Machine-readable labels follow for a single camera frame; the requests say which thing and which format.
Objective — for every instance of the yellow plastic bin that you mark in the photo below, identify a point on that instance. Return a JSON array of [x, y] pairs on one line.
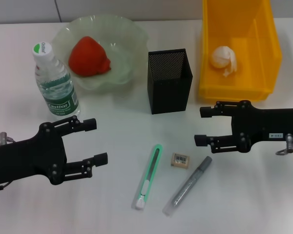
[[246, 80]]

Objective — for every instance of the green utility knife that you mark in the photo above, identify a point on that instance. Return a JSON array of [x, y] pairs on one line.
[[149, 173]]

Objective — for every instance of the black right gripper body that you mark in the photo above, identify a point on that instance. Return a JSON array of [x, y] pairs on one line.
[[266, 124]]

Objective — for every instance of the beige eraser with barcode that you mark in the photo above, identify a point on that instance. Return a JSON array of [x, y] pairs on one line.
[[180, 160]]

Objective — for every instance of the grey marker pen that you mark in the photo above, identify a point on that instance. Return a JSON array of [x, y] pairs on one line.
[[185, 190]]

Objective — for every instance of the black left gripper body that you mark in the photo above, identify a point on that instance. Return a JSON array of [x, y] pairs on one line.
[[27, 158]]

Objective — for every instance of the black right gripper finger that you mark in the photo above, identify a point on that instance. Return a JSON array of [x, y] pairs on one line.
[[207, 112], [201, 140]]

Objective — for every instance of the pale green glass fruit plate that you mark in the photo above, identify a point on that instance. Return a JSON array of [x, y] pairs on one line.
[[122, 44]]

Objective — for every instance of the white paper ball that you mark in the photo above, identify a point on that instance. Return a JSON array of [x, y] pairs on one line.
[[222, 58]]

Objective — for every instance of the black mesh pen holder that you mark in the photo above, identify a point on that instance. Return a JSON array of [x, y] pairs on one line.
[[171, 97]]

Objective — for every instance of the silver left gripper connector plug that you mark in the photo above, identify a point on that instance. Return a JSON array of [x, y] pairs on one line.
[[3, 137]]

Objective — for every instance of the clear green-label water bottle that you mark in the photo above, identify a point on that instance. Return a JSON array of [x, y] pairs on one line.
[[58, 97]]

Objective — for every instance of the red plush fruit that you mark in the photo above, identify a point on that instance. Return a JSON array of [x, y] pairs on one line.
[[88, 56]]

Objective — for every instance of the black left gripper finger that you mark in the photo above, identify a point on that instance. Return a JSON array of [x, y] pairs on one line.
[[89, 124], [100, 159]]

